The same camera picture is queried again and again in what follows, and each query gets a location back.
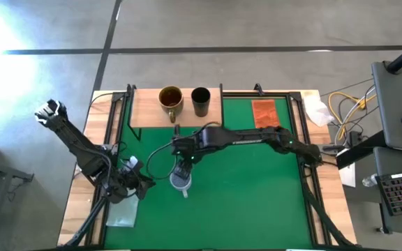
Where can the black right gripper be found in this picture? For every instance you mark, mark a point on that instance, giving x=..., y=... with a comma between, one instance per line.
x=187, y=146

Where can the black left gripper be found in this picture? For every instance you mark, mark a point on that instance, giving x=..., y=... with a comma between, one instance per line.
x=129, y=181

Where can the pale grey mug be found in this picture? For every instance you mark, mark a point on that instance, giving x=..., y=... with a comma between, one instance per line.
x=180, y=184

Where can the tall black cup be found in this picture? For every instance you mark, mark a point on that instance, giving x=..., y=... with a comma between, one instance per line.
x=201, y=101

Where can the brown ceramic mug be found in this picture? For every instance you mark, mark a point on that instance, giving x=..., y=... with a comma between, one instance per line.
x=170, y=99

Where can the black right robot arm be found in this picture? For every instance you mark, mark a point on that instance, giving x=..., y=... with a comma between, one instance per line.
x=257, y=137

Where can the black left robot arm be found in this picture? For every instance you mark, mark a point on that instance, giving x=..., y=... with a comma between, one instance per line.
x=82, y=150

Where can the wooden shelf with black legs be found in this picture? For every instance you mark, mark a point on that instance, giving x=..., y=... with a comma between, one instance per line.
x=148, y=111

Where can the pale green cloth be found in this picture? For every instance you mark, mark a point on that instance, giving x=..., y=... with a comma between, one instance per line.
x=122, y=212

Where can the green table mat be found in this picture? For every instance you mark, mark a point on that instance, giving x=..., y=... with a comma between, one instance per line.
x=229, y=202

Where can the orange cloth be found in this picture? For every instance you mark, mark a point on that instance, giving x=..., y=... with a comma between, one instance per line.
x=265, y=113

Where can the white crumpled plastic bag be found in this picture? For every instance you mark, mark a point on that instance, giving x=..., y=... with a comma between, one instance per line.
x=318, y=108

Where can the white paper sheet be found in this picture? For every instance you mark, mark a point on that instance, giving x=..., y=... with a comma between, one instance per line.
x=348, y=174

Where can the black power adapter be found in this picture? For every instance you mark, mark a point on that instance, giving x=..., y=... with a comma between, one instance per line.
x=354, y=138

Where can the black support bar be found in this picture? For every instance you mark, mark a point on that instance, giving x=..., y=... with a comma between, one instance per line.
x=359, y=151

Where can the clear plastic bottle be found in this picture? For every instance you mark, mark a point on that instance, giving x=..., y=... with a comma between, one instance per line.
x=369, y=180

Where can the small grey desk panel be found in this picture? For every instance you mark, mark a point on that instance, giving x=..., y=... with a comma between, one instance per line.
x=382, y=164

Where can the backlit black keyboard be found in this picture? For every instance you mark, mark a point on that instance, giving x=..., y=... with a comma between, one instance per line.
x=401, y=192

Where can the large grey desk panel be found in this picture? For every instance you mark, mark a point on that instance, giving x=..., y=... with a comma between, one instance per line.
x=396, y=108

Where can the black aluminium table frame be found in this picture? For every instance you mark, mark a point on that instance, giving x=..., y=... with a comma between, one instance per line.
x=314, y=209

